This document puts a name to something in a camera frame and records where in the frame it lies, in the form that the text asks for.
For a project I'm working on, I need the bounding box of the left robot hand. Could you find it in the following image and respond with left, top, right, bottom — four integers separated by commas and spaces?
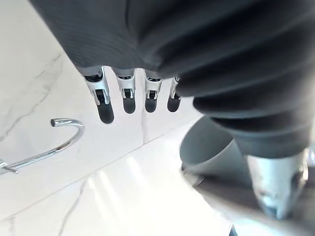
28, 0, 315, 221

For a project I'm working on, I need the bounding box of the chrome curved faucet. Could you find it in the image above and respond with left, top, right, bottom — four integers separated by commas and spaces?
0, 118, 86, 174

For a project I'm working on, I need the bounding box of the grey cup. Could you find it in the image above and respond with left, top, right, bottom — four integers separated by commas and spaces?
179, 115, 249, 184

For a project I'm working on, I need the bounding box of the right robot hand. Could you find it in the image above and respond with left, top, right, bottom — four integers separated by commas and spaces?
181, 164, 261, 212

